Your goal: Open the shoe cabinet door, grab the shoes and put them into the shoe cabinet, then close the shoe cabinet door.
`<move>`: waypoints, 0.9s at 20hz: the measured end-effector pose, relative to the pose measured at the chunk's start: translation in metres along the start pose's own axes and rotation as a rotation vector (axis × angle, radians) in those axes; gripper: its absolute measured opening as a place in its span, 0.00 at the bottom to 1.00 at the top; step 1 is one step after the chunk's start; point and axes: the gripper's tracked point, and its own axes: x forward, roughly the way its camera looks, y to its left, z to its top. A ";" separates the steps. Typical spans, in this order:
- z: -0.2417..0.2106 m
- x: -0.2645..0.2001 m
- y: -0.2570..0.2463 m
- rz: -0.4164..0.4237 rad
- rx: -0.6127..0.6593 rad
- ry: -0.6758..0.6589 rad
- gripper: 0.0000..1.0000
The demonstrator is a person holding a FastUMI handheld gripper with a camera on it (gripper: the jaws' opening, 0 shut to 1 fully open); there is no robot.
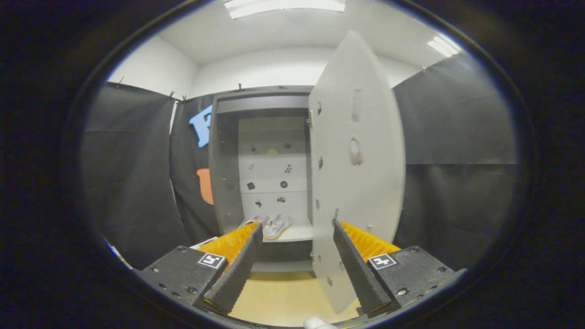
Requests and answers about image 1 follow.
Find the small ceiling light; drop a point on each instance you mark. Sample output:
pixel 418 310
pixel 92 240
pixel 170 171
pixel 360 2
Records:
pixel 443 45

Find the light grey shoe cabinet door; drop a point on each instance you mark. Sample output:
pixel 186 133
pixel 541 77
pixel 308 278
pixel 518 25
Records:
pixel 356 192

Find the white shoe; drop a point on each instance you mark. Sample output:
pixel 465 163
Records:
pixel 256 220
pixel 279 228

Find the grey shoe cabinet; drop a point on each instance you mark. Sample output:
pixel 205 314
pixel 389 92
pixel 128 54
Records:
pixel 226 183

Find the black backdrop cloth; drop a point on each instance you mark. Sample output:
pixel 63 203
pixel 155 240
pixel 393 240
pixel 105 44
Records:
pixel 457 137

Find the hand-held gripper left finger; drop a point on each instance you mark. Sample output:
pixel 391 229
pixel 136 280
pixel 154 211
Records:
pixel 240 269

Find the long ceiling light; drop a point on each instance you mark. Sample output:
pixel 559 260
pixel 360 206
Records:
pixel 283 5

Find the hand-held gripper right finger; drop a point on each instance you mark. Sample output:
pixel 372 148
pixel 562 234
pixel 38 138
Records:
pixel 356 269

